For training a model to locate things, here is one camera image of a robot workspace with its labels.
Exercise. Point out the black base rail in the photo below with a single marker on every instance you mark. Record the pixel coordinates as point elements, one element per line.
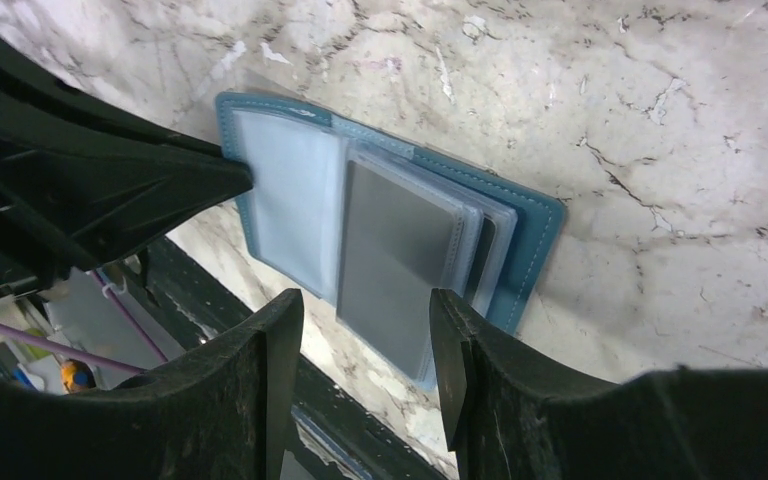
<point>330,435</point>

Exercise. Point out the black card in sleeve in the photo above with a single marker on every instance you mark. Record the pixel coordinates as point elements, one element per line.
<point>406,231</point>

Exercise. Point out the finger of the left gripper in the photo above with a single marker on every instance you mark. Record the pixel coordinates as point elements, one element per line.
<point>91,183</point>

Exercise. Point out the blue card holder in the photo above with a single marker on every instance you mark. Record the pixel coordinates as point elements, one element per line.
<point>292,217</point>

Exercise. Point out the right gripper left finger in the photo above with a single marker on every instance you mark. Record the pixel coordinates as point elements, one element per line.
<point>219,411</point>

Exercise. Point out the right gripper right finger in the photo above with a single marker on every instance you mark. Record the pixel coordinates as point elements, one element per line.
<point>511,412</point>

